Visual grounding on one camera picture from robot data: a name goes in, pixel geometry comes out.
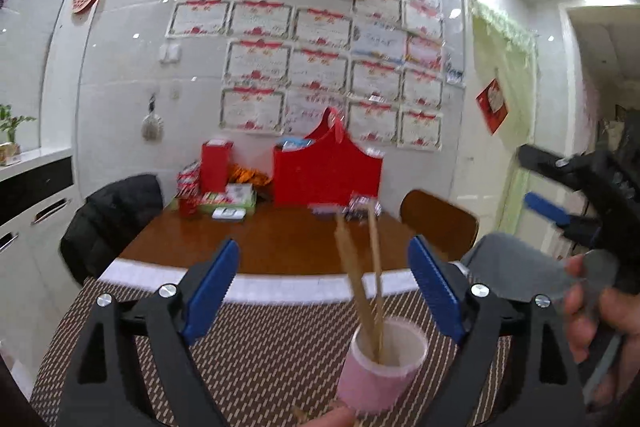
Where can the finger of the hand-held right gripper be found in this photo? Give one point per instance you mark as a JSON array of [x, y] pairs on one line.
[[550, 159], [545, 207]]

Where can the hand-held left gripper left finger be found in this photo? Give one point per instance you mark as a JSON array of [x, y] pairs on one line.
[[215, 287]]

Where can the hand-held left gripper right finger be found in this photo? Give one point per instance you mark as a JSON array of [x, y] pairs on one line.
[[435, 287]]

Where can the wooden chopstick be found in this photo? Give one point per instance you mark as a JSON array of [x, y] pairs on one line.
[[375, 247], [350, 267], [301, 416]]

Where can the pink cup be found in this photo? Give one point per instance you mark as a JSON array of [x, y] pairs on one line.
[[370, 382]]

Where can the person's right hand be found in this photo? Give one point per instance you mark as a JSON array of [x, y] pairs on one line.
[[575, 322]]

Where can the light green door curtain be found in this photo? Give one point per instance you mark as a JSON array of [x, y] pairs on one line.
[[500, 157]]

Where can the brown wooden chair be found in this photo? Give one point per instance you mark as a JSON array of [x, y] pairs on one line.
[[435, 217]]

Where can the small white packet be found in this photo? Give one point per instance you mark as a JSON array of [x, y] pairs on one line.
[[228, 214]]

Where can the red paper door decoration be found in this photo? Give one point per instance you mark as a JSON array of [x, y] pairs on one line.
[[492, 104]]

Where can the red soda can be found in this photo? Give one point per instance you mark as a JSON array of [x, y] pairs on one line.
[[189, 206]]

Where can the brown dotted tablecloth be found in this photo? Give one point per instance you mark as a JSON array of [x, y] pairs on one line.
[[280, 347]]

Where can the green flat box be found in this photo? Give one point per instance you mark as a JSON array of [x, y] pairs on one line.
[[235, 199]]

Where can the dark snack packets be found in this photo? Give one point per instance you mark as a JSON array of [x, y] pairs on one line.
[[362, 206]]

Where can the red and white packets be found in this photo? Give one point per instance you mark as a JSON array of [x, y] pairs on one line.
[[189, 179]]

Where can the orange snack packet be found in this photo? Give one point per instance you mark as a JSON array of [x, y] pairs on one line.
[[250, 176]]

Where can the black jacket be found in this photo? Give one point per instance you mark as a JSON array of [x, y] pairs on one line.
[[115, 222]]

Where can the tall red box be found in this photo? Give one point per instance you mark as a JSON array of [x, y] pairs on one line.
[[216, 167]]

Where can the large red gift bag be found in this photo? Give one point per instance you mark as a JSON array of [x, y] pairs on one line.
[[325, 172]]

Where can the white and black cabinet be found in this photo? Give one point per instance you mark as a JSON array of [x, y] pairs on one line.
[[35, 192]]

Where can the green potted plant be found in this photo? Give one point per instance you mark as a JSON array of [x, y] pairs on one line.
[[10, 119]]

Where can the white hanging wall ornament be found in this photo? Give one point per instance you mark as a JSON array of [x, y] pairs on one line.
[[151, 124]]

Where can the white light switch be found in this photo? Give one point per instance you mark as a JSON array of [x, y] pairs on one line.
[[169, 53]]

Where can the group of wall certificates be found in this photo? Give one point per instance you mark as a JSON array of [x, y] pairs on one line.
[[320, 62]]

